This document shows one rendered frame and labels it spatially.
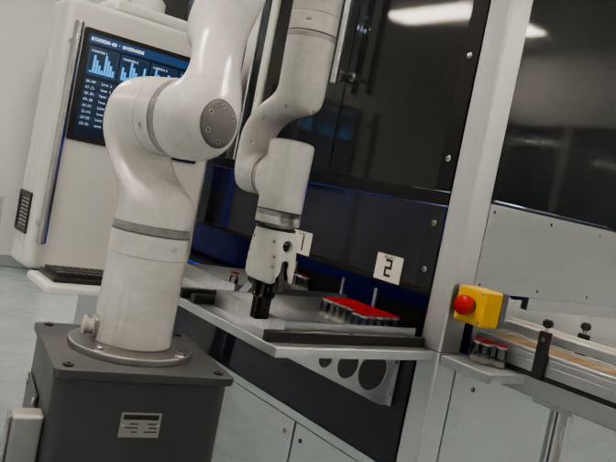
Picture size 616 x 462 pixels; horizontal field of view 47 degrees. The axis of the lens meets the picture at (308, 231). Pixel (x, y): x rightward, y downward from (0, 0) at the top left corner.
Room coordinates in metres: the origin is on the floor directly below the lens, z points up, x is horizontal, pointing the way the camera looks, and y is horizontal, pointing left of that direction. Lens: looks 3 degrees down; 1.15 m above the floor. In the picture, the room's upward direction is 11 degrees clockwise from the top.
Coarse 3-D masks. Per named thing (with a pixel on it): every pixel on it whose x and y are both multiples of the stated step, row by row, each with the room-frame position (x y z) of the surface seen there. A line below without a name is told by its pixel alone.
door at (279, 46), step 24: (288, 0) 2.11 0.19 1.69; (360, 0) 1.84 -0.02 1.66; (264, 24) 2.20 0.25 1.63; (288, 24) 2.10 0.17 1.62; (264, 96) 2.14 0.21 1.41; (336, 96) 1.86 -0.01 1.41; (312, 120) 1.93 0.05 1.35; (336, 120) 1.84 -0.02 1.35; (312, 144) 1.91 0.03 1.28; (312, 168) 1.90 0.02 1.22
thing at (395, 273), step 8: (384, 256) 1.61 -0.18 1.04; (392, 256) 1.59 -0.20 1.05; (376, 264) 1.63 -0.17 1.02; (384, 264) 1.61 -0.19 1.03; (392, 264) 1.59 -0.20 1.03; (400, 264) 1.57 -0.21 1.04; (376, 272) 1.62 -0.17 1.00; (392, 272) 1.58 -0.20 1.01; (400, 272) 1.56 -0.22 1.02; (392, 280) 1.58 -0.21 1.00
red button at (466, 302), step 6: (462, 294) 1.38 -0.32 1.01; (456, 300) 1.38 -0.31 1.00; (462, 300) 1.37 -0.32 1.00; (468, 300) 1.37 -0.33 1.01; (456, 306) 1.38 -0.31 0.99; (462, 306) 1.37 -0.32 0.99; (468, 306) 1.36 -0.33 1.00; (456, 312) 1.38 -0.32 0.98; (462, 312) 1.37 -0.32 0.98; (468, 312) 1.37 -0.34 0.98
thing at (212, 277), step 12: (192, 264) 1.82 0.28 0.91; (192, 276) 1.77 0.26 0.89; (204, 276) 1.72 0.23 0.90; (216, 276) 1.68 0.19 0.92; (228, 276) 1.89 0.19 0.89; (240, 276) 1.92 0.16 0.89; (216, 288) 1.67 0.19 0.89; (228, 288) 1.62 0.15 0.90; (240, 288) 1.62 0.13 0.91; (288, 288) 1.95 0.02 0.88
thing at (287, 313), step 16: (224, 304) 1.45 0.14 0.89; (240, 304) 1.41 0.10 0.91; (272, 304) 1.57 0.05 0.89; (288, 304) 1.60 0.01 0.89; (304, 304) 1.63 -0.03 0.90; (320, 304) 1.65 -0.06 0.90; (256, 320) 1.35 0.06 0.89; (272, 320) 1.31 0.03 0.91; (288, 320) 1.47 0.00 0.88; (304, 320) 1.51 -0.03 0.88; (320, 320) 1.55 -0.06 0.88
